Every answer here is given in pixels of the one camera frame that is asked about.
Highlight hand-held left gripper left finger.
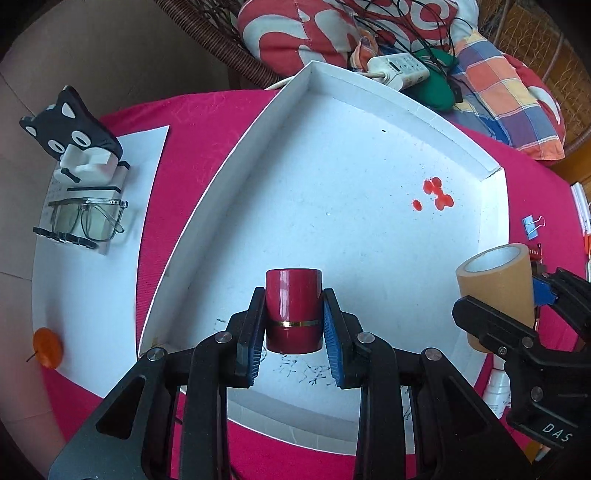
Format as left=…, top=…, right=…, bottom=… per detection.
left=48, top=286, right=269, bottom=480

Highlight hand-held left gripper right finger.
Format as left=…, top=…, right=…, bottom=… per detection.
left=322, top=287, right=532, bottom=480

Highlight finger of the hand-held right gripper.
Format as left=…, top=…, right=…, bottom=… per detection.
left=451, top=295, right=591, bottom=416
left=533, top=268, right=591, bottom=352

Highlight brown tape roll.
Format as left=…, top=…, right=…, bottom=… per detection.
left=455, top=243, right=541, bottom=354

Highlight red cylindrical container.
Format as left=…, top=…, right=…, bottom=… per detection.
left=264, top=268, right=322, bottom=355

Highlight white cardboard tray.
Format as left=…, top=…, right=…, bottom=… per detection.
left=137, top=60, right=509, bottom=455

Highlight white paper sheet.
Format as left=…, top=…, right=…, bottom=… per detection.
left=31, top=126, right=171, bottom=398

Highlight plaid cushion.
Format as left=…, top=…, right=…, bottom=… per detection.
left=450, top=30, right=566, bottom=160

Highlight small tangerine with stem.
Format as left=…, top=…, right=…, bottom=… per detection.
left=27, top=328, right=63, bottom=368

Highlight green cushion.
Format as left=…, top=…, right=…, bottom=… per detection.
left=406, top=48, right=458, bottom=112

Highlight white power strip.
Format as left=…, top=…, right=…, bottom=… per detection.
left=367, top=52, right=430, bottom=89

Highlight black cat phone stand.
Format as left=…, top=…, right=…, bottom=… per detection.
left=19, top=85, right=131, bottom=252

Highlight red white circle cushion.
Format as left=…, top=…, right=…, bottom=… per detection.
left=295, top=0, right=478, bottom=61

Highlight red white wavy cushion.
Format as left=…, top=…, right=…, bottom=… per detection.
left=238, top=0, right=356, bottom=78

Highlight wicker chair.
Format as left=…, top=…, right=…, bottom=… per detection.
left=154, top=0, right=591, bottom=167

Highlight clear frame glasses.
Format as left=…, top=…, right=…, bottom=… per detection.
left=47, top=198, right=129, bottom=241

